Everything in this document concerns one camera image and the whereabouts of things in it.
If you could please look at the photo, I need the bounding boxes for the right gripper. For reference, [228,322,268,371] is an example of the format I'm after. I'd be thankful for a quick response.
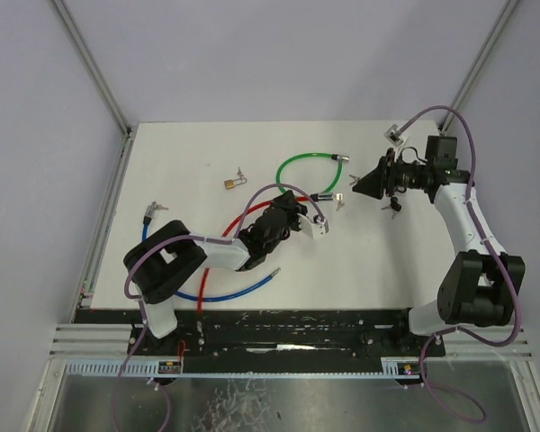
[352,148,430,201]

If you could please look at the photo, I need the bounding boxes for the black padlock keys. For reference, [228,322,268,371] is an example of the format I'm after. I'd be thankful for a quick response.
[382,196,402,220]

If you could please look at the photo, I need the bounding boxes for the red lock key bunch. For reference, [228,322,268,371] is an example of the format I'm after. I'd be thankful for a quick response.
[334,193,345,212]

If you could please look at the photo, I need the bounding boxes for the red cable lock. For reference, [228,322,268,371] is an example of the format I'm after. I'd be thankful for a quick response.
[196,194,334,311]

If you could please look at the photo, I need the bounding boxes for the green cable lock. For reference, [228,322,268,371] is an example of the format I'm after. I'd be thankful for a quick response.
[274,152,350,201]

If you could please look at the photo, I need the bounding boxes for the brass padlock with key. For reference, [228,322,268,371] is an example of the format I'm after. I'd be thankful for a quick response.
[224,176,248,190]

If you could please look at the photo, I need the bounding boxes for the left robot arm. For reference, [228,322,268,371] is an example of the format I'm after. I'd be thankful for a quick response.
[123,191,308,356]

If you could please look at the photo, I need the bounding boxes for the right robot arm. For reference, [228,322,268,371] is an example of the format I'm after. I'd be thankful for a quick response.
[352,136,526,356]

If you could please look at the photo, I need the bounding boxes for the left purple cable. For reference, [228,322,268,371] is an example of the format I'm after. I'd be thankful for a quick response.
[111,183,328,432]

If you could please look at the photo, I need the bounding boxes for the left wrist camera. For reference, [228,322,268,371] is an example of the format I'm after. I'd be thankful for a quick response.
[299,214,329,239]

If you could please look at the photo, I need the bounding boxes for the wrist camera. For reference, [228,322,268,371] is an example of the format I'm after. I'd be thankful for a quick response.
[299,214,329,239]
[383,124,410,150]

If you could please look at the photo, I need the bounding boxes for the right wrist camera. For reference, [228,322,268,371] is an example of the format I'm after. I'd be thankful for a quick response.
[383,124,410,150]

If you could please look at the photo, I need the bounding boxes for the right aluminium frame post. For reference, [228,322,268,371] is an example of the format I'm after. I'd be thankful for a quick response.
[449,0,523,113]

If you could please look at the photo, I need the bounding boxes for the aluminium frame post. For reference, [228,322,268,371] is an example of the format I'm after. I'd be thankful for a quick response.
[449,0,523,113]
[48,0,131,135]

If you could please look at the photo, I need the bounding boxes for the blue cable lock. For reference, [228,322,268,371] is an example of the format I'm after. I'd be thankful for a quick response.
[139,201,283,302]

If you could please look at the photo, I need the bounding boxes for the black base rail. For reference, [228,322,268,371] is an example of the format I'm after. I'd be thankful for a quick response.
[125,308,446,359]

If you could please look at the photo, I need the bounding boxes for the left aluminium frame post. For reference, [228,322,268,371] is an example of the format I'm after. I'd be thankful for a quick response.
[48,0,131,135]

